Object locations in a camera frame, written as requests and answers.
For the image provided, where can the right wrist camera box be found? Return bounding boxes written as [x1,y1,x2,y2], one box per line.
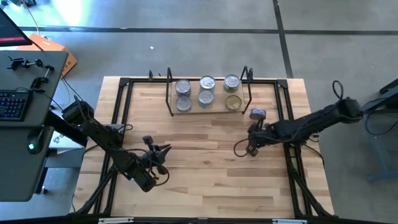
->
[245,143,259,158]

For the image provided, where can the wooden shelf with black frame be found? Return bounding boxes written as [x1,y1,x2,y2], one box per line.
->
[165,65,254,118]

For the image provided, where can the right arm shoulder cable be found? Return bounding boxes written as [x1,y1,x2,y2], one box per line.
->
[331,80,345,100]

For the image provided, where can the black computer mouse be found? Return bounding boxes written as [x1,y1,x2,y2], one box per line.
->
[27,129,44,156]

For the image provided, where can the black keyboard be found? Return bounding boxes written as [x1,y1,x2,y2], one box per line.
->
[0,89,34,122]

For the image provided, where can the teal label tuna can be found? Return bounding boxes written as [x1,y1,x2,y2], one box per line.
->
[198,90,215,110]
[198,75,216,93]

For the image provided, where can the monitor with red stripe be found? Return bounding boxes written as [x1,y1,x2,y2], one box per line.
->
[0,7,34,48]

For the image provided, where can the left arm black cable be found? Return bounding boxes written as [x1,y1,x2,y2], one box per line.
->
[148,155,171,187]

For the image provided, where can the white metal bracket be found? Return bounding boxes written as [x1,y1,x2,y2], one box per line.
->
[272,218,308,224]
[98,217,134,224]

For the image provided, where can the blue label tuna can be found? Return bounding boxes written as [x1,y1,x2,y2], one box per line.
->
[175,96,193,113]
[249,107,267,121]
[174,79,193,98]

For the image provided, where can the grey blue metal stand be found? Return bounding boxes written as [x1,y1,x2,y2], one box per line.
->
[343,77,398,184]

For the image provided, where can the grey desk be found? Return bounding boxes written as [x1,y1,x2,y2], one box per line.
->
[0,49,70,202]

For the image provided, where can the white box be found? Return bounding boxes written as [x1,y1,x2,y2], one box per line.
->
[46,115,90,169]

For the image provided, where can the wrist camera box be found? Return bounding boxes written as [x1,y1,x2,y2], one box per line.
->
[143,135,155,151]
[245,143,259,158]

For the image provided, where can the black clamp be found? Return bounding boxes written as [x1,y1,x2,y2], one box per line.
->
[7,55,44,71]
[30,63,55,91]

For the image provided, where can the black aluminium table frame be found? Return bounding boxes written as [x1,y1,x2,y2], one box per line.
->
[70,70,335,223]

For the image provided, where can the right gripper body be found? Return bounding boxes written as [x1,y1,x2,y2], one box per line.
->
[247,124,277,147]

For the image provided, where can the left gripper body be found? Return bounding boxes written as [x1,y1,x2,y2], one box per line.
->
[141,149,167,175]

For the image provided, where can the orange box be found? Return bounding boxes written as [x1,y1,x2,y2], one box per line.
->
[17,33,78,77]

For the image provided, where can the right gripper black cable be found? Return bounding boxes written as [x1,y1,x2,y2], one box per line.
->
[233,138,250,158]

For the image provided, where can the green label tuna can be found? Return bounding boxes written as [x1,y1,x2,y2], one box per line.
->
[223,73,241,93]
[224,95,243,112]

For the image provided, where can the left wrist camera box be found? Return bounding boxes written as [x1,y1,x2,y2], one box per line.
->
[143,135,155,151]

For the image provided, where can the black desk beam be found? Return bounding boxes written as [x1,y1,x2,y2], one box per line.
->
[46,110,90,147]

